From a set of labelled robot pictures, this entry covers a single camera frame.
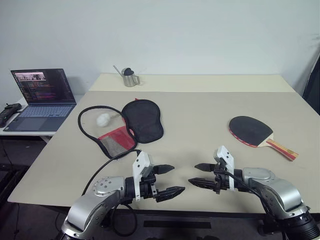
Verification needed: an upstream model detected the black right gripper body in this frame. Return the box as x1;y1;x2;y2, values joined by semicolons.
212;159;231;195

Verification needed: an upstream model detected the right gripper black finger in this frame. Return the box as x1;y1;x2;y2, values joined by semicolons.
187;177;217;192
194;162;216;173

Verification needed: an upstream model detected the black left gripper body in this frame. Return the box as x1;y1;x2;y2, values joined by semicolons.
138;166;161;201

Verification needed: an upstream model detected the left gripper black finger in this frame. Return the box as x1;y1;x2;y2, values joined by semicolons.
155;185;186;204
152;164;175;176

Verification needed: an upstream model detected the black and red paddle case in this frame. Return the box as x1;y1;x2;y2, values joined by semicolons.
77;98;165;160

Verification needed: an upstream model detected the black table tennis paddle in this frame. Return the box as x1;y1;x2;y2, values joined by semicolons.
228;115;300;162

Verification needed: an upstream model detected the steel watering can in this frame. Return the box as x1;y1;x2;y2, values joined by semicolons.
112;64;142;88

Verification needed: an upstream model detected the black fabric screen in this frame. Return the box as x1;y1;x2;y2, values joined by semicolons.
301;46;320;116

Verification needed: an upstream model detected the open grey laptop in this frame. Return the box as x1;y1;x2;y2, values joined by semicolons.
10;67;78;133

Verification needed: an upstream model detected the white side table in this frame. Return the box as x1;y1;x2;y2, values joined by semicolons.
0;94;84;145

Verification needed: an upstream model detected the black handheld device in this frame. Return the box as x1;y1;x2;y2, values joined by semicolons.
0;102;24;128

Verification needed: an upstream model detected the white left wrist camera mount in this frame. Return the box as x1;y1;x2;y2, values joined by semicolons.
131;150;154;202

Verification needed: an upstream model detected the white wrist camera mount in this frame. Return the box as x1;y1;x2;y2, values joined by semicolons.
131;150;154;202
215;145;236;193

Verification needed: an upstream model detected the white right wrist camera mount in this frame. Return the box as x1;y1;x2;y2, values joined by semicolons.
215;145;236;193

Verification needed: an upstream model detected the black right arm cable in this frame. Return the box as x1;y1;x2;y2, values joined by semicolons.
219;169;276;226

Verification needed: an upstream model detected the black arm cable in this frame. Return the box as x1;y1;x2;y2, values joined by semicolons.
219;169;276;226
80;149;142;237

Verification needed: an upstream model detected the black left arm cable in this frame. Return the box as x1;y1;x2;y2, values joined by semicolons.
80;149;142;237

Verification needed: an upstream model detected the white pompom keychain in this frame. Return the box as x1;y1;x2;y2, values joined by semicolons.
95;112;123;128

